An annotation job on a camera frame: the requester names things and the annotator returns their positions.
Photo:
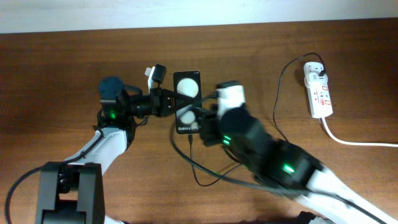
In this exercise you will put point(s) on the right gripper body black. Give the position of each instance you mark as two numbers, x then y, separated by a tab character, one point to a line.
210	134

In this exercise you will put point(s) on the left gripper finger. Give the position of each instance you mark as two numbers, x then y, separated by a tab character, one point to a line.
176	96
185	110

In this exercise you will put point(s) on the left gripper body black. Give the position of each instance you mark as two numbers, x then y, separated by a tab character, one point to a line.
147	104

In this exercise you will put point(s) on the black smartphone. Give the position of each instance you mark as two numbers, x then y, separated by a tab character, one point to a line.
187	102

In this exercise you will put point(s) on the white power strip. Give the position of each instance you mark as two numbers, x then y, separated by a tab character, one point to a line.
319	96

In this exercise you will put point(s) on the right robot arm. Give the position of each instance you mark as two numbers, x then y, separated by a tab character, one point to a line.
286	167

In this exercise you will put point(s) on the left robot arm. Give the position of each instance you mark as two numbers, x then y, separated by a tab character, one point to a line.
71	191

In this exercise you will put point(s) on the white charger adapter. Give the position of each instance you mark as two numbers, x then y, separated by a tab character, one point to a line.
312	79

